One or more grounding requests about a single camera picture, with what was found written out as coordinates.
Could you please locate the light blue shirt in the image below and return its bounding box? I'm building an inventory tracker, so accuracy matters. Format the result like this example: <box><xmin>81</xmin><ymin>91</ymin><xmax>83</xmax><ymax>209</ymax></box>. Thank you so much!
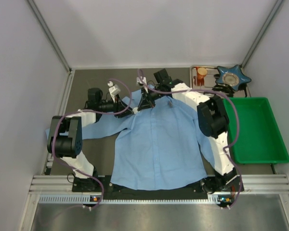
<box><xmin>45</xmin><ymin>84</ymin><xmax>217</xmax><ymax>191</ymax></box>

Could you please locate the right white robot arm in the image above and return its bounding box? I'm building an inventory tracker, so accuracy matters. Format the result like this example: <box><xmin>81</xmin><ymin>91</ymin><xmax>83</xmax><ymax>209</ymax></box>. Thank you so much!
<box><xmin>137</xmin><ymin>69</ymin><xmax>240</xmax><ymax>193</ymax></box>

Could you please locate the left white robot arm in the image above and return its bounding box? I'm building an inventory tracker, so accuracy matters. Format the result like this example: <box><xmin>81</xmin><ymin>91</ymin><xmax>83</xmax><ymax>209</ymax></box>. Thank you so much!
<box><xmin>47</xmin><ymin>85</ymin><xmax>134</xmax><ymax>191</ymax></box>

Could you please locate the orange cup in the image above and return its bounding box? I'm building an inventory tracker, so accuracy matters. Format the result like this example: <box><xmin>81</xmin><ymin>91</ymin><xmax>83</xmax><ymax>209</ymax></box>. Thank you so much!
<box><xmin>197</xmin><ymin>67</ymin><xmax>208</xmax><ymax>80</ymax></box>

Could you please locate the metal tray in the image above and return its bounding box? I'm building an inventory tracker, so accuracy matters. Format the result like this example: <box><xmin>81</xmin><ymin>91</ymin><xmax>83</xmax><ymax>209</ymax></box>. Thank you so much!
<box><xmin>190</xmin><ymin>66</ymin><xmax>250</xmax><ymax>98</ymax></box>

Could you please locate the blue star-shaped dish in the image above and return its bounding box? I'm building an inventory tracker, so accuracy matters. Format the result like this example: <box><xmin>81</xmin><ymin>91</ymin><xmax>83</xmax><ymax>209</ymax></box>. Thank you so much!
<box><xmin>215</xmin><ymin>64</ymin><xmax>251</xmax><ymax>91</ymax></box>

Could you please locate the green plastic bin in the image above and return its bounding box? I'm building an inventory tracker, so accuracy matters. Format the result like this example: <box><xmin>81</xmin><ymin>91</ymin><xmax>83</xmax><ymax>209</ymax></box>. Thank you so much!
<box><xmin>231</xmin><ymin>97</ymin><xmax>289</xmax><ymax>164</ymax></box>

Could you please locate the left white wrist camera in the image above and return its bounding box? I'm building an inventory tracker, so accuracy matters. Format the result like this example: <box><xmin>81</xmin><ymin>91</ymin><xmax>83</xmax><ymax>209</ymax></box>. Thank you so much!
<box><xmin>107</xmin><ymin>81</ymin><xmax>121</xmax><ymax>103</ymax></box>

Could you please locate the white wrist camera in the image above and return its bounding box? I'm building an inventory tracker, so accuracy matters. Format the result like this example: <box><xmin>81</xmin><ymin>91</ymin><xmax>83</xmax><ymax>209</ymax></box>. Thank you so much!
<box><xmin>107</xmin><ymin>81</ymin><xmax>121</xmax><ymax>103</ymax></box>
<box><xmin>136</xmin><ymin>77</ymin><xmax>147</xmax><ymax>87</ymax></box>

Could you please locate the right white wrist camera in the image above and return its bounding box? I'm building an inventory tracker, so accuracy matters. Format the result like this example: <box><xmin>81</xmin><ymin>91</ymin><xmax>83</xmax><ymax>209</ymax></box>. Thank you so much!
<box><xmin>136</xmin><ymin>77</ymin><xmax>147</xmax><ymax>87</ymax></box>

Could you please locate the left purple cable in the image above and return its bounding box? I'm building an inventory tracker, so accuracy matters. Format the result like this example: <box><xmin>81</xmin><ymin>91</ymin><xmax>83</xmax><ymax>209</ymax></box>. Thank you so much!
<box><xmin>52</xmin><ymin>78</ymin><xmax>133</xmax><ymax>210</ymax></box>

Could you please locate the purple cable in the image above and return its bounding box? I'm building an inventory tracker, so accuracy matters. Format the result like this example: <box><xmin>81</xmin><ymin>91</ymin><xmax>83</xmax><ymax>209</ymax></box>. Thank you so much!
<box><xmin>52</xmin><ymin>78</ymin><xmax>133</xmax><ymax>210</ymax></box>
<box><xmin>137</xmin><ymin>69</ymin><xmax>243</xmax><ymax>210</ymax></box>

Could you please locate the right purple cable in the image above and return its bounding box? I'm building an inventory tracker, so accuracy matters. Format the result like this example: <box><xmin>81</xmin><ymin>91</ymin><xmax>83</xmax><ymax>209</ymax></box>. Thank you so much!
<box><xmin>137</xmin><ymin>69</ymin><xmax>243</xmax><ymax>210</ymax></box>

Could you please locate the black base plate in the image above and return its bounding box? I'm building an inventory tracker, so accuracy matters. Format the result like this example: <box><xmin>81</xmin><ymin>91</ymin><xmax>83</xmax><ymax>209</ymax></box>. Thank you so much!
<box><xmin>72</xmin><ymin>175</ymin><xmax>244</xmax><ymax>201</ymax></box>

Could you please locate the aluminium front rail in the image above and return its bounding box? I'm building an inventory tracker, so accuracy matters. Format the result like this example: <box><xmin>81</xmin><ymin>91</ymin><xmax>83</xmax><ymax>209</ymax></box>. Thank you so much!
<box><xmin>29</xmin><ymin>175</ymin><xmax>289</xmax><ymax>205</ymax></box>

